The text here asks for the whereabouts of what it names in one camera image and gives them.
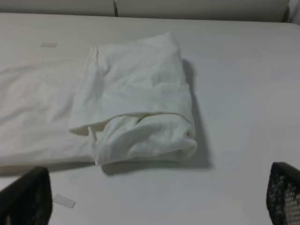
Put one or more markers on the white short sleeve t-shirt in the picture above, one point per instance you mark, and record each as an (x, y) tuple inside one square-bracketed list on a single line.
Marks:
[(125, 102)]

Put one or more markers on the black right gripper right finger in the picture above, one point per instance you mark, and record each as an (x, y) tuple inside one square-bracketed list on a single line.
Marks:
[(283, 194)]

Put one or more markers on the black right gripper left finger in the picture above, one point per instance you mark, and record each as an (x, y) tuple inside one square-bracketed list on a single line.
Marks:
[(28, 200)]

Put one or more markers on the clear tape piece front right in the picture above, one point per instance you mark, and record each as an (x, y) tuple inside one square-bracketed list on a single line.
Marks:
[(61, 200)]

